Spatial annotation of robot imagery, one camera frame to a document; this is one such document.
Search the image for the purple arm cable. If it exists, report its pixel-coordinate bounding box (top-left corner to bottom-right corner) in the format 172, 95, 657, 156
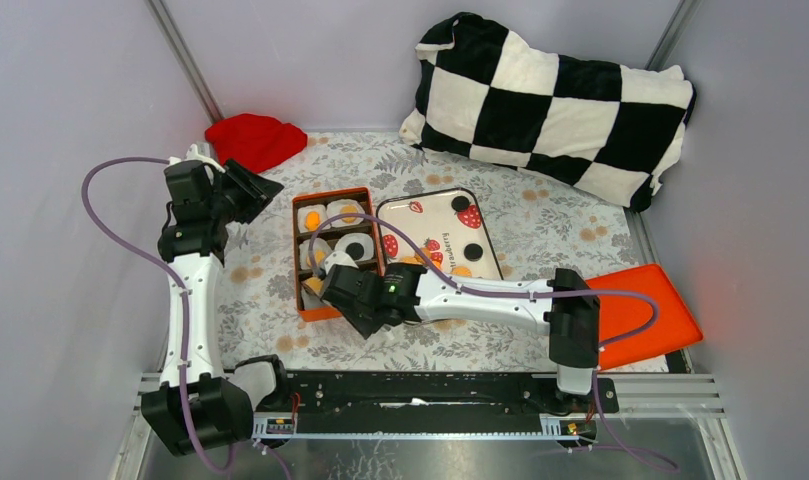
80, 156, 240, 476
308, 213, 678, 474

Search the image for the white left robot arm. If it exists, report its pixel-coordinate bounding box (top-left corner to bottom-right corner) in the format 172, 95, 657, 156
141, 159, 291, 457

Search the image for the black round cookie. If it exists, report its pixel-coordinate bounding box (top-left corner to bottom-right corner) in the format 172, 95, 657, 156
451, 195, 472, 213
345, 242, 365, 261
463, 243, 484, 262

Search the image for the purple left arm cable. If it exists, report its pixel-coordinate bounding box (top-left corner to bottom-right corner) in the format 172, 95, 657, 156
80, 156, 240, 476

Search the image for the orange tin lid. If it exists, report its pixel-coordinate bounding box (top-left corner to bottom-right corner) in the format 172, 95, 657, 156
586, 264, 704, 370

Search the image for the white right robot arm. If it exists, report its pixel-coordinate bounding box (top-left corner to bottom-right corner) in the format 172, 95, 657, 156
320, 263, 600, 412

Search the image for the round orange cookie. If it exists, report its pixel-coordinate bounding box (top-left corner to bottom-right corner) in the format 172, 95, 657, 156
304, 277, 324, 296
340, 204, 361, 224
401, 256, 424, 265
451, 266, 472, 277

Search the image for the black white checkered pillow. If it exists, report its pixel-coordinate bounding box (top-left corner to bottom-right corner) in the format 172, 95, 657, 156
399, 12, 697, 212

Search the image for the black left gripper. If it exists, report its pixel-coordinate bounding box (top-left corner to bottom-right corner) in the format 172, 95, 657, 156
206, 158, 283, 226

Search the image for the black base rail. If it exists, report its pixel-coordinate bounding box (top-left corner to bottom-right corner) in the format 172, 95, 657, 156
251, 370, 620, 440

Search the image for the orange cookie tin box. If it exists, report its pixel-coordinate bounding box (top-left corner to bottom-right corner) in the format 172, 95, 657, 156
292, 187, 383, 323

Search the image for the white strawberry tray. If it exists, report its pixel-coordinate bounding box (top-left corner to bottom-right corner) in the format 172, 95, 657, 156
376, 188, 503, 280

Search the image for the floral table mat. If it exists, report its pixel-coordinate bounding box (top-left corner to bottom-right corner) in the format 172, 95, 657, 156
215, 132, 641, 372

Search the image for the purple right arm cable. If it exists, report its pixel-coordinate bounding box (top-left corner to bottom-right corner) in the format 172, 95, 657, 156
308, 213, 678, 474

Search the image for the red knit hat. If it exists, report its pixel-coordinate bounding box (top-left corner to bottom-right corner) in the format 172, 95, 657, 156
204, 113, 308, 174

